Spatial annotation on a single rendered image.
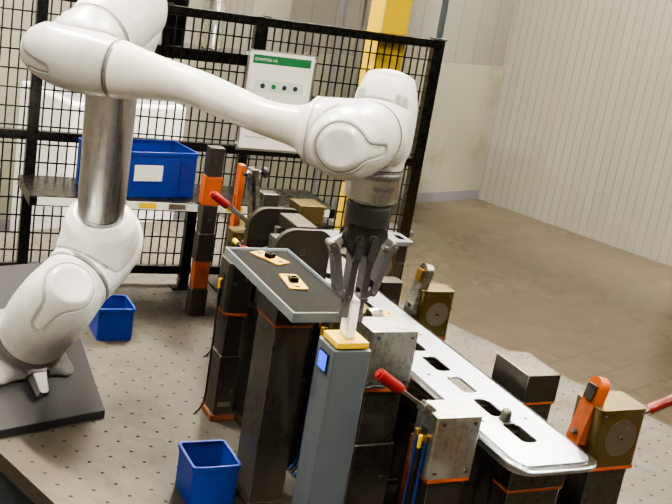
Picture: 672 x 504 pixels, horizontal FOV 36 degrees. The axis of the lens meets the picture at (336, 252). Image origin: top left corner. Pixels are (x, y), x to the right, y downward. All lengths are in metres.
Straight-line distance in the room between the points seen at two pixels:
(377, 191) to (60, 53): 0.58
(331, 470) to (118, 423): 0.70
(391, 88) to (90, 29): 0.54
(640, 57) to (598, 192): 1.04
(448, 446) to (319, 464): 0.22
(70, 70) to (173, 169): 1.20
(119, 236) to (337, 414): 0.72
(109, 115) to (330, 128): 0.72
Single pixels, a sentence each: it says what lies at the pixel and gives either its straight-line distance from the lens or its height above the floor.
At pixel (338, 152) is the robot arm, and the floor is 1.50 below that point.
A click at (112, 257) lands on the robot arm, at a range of 2.29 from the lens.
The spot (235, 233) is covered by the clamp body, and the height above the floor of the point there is 1.05.
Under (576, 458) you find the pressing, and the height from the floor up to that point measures 1.00.
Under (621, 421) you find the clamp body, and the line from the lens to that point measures 2.00.
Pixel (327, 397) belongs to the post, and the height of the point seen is 1.06.
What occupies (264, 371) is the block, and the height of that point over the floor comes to 0.99.
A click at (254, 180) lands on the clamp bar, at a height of 1.19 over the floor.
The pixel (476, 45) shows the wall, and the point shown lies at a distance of 8.35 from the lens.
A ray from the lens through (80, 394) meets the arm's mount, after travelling 2.40.
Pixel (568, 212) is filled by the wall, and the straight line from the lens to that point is 8.30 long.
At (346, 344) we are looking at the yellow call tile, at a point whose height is 1.15.
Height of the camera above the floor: 1.77
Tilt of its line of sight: 16 degrees down
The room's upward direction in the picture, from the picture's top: 10 degrees clockwise
